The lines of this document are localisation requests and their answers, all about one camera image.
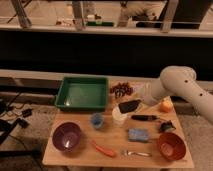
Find black eraser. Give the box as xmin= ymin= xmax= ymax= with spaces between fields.
xmin=118 ymin=100 xmax=141 ymax=114

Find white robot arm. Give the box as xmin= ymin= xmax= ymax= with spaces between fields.
xmin=140 ymin=66 xmax=213 ymax=124

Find small blue cup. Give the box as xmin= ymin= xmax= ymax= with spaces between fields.
xmin=90 ymin=113 xmax=104 ymax=129

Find white paper cup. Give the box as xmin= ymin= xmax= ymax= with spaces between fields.
xmin=112 ymin=107 xmax=127 ymax=126

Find green plastic tray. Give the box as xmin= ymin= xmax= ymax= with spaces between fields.
xmin=55 ymin=77 xmax=108 ymax=111

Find clear plastic bag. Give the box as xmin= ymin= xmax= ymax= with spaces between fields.
xmin=133 ymin=84 xmax=146 ymax=97

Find blue sponge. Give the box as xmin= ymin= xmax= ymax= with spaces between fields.
xmin=128 ymin=128 xmax=149 ymax=142

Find orange fruit toy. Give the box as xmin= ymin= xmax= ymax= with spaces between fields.
xmin=159 ymin=99 xmax=173 ymax=113

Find purple bowl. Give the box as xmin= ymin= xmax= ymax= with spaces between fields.
xmin=52 ymin=122 xmax=82 ymax=153

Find orange carrot toy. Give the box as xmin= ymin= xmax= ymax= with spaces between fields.
xmin=92 ymin=144 xmax=116 ymax=157

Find silver fork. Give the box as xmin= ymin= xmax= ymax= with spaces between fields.
xmin=121 ymin=150 xmax=152 ymax=157

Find red-brown bowl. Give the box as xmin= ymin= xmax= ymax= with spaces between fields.
xmin=157 ymin=132 xmax=186 ymax=161

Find black cables on floor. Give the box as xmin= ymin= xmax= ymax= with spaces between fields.
xmin=0 ymin=92 xmax=34 ymax=144

